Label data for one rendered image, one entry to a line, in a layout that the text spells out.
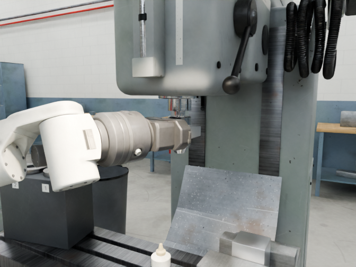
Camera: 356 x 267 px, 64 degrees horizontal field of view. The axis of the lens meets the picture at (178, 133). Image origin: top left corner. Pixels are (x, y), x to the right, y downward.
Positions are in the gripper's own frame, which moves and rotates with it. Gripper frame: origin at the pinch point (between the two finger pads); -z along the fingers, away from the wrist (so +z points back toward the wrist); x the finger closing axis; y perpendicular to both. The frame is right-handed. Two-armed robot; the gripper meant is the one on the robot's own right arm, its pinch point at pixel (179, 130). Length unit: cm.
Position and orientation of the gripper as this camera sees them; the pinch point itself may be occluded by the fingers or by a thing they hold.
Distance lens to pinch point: 57.5
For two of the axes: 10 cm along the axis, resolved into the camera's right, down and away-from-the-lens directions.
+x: -7.0, -1.0, 7.1
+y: -0.1, 9.9, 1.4
